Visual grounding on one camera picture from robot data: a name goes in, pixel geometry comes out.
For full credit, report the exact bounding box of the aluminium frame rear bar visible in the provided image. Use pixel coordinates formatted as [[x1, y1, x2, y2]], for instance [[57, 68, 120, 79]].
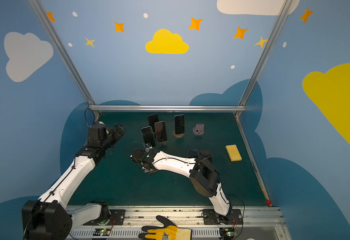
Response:
[[89, 105, 246, 112]]

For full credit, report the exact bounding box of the grey phone stand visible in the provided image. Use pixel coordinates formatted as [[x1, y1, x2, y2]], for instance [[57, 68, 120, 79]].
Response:
[[193, 124, 204, 136]]

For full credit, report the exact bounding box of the white-framed phone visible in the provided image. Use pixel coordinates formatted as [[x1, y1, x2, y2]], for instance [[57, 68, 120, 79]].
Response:
[[187, 149, 199, 159]]

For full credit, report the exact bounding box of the right green circuit board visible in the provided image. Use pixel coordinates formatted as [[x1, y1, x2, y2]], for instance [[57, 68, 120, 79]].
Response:
[[219, 228, 236, 240]]

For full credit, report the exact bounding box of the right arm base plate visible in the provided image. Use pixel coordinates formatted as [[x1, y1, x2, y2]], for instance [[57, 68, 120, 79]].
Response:
[[201, 209, 243, 225]]

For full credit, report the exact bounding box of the left green circuit board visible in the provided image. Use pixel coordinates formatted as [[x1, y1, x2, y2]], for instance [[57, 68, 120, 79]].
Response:
[[93, 229, 112, 237]]

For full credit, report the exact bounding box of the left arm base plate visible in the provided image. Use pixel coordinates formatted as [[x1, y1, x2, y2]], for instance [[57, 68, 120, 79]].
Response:
[[84, 209, 126, 226]]

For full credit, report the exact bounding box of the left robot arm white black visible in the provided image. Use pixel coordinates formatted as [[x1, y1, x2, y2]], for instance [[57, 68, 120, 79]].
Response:
[[21, 122, 126, 240]]

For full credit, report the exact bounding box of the aluminium frame right post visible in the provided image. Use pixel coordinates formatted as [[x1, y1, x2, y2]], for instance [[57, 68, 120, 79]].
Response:
[[238, 0, 294, 106]]

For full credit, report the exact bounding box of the pink phone middle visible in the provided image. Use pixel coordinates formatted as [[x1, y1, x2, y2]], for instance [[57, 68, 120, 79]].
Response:
[[155, 121, 168, 143]]

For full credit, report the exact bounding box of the black phone on wooden stand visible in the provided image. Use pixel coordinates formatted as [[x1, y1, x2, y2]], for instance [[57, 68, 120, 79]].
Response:
[[174, 115, 185, 135]]

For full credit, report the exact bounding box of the yellow black work glove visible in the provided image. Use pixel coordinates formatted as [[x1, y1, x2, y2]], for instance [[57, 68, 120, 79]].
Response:
[[138, 215, 192, 240]]

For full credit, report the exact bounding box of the aluminium frame left post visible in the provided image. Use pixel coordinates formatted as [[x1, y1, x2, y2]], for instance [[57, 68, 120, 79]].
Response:
[[28, 0, 96, 105]]

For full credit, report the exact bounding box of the green circuit board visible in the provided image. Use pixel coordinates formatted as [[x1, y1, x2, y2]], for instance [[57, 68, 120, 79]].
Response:
[[219, 228, 236, 240], [93, 229, 112, 237]]

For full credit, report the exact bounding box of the black phone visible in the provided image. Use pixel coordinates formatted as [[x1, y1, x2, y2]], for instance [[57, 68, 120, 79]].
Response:
[[174, 115, 185, 135], [199, 150, 213, 163], [148, 114, 159, 132]]

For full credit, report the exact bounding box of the yellow sponge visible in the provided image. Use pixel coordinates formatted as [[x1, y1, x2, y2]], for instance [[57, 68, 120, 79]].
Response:
[[225, 145, 242, 162]]

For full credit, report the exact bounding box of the silver phone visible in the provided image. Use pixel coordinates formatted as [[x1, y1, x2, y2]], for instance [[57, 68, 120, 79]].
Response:
[[141, 126, 156, 148]]

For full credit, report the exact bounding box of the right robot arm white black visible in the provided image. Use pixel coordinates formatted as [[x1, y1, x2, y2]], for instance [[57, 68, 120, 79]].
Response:
[[130, 149, 232, 218]]

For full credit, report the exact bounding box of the round wooden phone stand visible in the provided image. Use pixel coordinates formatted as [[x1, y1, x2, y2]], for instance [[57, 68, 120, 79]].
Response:
[[173, 130, 185, 139]]

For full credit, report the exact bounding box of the aluminium frame post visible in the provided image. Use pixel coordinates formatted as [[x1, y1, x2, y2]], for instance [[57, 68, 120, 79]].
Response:
[[238, 0, 294, 106], [28, 0, 96, 105]]

